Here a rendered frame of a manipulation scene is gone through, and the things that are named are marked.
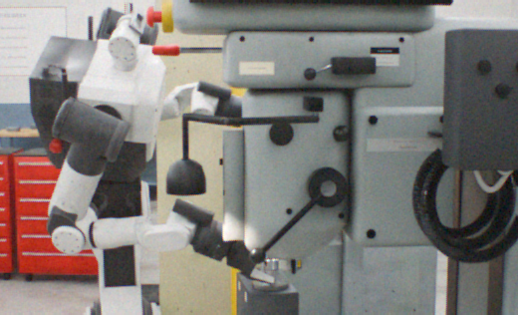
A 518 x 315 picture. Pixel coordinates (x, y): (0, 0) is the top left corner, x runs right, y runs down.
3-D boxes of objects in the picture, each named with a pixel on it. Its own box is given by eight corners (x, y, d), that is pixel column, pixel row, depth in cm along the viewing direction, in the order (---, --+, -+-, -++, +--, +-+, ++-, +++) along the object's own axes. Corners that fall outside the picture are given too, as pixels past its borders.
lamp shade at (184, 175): (159, 191, 143) (159, 157, 142) (195, 188, 146) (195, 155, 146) (175, 196, 137) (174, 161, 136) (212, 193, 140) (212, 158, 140)
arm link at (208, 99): (223, 135, 225) (185, 124, 222) (224, 110, 233) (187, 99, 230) (237, 107, 218) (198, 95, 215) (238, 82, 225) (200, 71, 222)
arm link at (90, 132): (49, 160, 173) (66, 112, 166) (62, 141, 181) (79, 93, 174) (98, 181, 174) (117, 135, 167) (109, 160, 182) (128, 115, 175)
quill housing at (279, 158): (247, 266, 141) (246, 88, 137) (240, 241, 162) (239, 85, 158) (352, 264, 143) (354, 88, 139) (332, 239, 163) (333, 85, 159)
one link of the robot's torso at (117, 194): (89, 166, 232) (88, 119, 221) (132, 165, 235) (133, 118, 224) (92, 232, 211) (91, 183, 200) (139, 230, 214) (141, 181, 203)
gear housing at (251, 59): (227, 88, 135) (227, 30, 134) (222, 85, 159) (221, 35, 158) (417, 88, 138) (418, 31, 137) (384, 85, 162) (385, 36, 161)
